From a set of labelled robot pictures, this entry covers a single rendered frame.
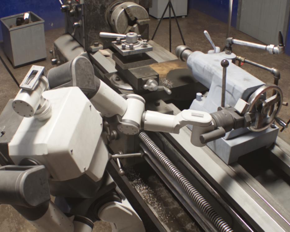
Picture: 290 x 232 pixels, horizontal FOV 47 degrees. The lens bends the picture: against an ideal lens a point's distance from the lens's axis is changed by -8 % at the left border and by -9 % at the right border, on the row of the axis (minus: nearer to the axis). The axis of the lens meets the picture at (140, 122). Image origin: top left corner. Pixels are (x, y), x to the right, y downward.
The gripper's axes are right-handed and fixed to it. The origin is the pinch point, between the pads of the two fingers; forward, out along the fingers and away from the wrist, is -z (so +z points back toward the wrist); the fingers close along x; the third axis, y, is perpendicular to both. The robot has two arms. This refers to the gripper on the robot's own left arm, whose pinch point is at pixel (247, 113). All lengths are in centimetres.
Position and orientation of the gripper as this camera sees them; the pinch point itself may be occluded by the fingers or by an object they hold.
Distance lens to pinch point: 144.9
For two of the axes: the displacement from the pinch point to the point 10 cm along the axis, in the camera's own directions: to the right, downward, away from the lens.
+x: 4.5, 4.9, -7.4
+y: 0.0, -8.3, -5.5
